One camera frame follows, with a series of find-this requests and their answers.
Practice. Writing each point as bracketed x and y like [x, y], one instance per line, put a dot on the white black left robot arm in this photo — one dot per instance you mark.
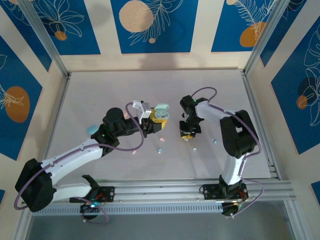
[75, 152]

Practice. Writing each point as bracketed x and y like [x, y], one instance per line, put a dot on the aluminium frame leg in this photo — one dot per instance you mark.
[296, 222]
[21, 225]

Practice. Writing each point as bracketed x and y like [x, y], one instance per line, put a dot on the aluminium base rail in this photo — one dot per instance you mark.
[160, 192]

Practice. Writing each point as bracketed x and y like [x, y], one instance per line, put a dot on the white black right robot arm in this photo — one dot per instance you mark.
[232, 165]

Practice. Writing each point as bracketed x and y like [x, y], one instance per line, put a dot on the aluminium frame post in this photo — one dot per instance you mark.
[43, 32]
[268, 37]

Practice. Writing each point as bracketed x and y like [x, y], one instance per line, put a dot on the aluminium table side rail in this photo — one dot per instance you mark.
[58, 112]
[250, 95]

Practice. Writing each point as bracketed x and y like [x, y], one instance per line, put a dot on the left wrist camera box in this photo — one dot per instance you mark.
[145, 111]

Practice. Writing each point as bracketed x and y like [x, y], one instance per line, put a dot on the mint green earbud charging case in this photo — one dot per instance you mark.
[162, 113]

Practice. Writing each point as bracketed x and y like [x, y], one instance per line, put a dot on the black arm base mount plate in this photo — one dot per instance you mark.
[210, 191]
[107, 193]

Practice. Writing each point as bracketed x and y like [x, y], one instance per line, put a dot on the black controller board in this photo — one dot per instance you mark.
[231, 210]
[90, 207]

